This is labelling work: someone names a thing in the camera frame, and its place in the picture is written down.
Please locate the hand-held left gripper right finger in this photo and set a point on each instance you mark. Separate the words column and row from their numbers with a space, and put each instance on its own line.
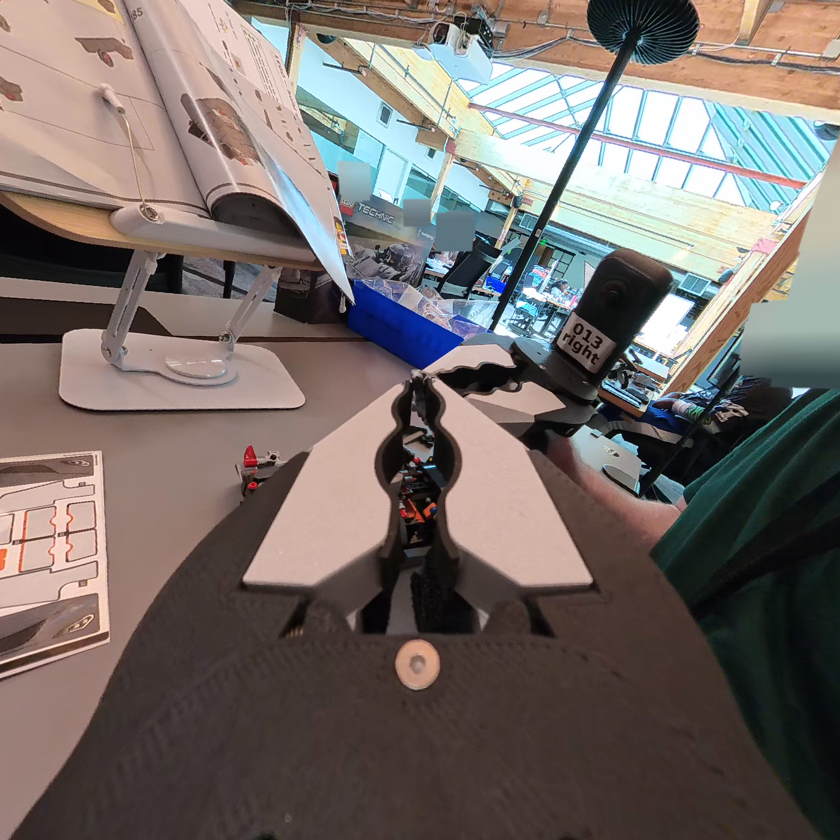
column 518, row 525

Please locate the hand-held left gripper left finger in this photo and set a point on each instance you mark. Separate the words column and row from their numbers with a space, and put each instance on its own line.
column 315, row 525

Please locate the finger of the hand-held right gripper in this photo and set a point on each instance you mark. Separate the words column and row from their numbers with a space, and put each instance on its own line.
column 479, row 362
column 531, row 401

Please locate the person's right forearm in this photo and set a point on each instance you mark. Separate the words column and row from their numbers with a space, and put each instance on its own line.
column 617, row 492

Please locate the large grey lego vehicle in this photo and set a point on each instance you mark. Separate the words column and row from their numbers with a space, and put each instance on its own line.
column 259, row 463

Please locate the dark printed lego box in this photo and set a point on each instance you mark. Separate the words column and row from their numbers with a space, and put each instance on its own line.
column 380, row 229

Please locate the lego sticker sheet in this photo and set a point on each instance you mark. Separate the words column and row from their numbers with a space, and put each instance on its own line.
column 46, row 558

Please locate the lego instruction booklet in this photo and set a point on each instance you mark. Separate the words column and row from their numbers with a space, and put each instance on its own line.
column 79, row 98

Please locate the pile of clear plastic bags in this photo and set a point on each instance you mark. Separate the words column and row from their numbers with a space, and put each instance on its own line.
column 433, row 305

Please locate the blue plastic bin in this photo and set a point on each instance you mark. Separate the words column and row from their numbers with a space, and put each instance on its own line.
column 400, row 328

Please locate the white book stand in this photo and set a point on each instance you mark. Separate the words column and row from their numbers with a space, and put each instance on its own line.
column 197, row 387

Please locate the black pole with ribbed disc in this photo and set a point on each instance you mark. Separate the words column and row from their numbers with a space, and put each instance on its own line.
column 643, row 26

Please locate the person's green shirt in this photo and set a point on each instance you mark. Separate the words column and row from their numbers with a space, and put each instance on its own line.
column 774, row 623

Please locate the white ceiling projector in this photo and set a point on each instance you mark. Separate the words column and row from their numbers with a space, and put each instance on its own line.
column 463, row 56

